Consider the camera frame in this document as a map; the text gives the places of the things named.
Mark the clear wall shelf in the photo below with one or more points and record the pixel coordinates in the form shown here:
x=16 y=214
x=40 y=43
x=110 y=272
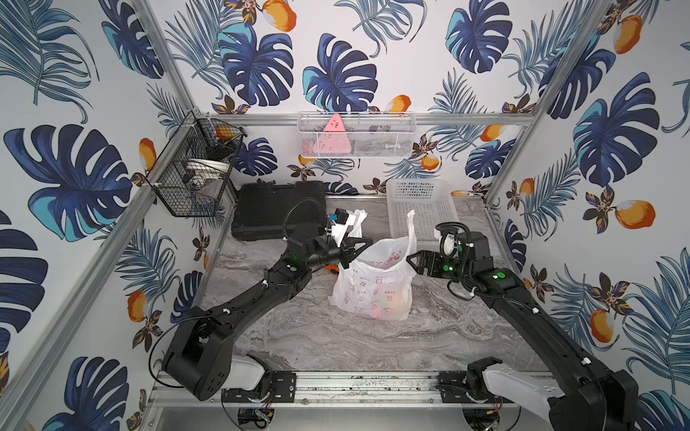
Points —
x=372 y=134

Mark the pink peach front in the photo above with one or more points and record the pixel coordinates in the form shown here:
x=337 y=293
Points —
x=387 y=313

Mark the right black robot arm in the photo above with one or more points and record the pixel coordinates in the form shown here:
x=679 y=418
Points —
x=582 y=394

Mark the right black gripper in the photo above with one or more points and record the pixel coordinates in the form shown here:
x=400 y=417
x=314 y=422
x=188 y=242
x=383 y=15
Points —
x=431 y=256

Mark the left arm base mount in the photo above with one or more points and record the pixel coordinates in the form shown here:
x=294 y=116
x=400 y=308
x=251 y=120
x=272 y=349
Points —
x=259 y=388

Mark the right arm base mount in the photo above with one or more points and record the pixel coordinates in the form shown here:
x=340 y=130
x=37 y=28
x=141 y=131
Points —
x=468 y=385

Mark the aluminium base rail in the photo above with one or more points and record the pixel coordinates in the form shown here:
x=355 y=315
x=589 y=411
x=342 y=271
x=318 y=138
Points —
x=370 y=389

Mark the white plastic basket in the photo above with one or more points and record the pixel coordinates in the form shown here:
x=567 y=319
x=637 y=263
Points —
x=432 y=202

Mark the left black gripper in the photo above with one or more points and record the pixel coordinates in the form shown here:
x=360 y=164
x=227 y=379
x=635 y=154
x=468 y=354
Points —
x=346 y=253

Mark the white plastic bag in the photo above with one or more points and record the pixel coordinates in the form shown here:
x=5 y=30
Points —
x=380 y=277

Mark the black wire basket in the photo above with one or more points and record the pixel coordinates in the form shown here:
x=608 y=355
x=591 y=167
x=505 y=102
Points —
x=191 y=176

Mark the black tool case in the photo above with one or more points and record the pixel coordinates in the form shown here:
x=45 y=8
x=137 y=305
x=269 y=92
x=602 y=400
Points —
x=262 y=207

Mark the pink triangle card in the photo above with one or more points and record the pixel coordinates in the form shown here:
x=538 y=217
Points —
x=334 y=139

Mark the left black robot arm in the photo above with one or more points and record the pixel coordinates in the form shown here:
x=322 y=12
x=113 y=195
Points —
x=200 y=354

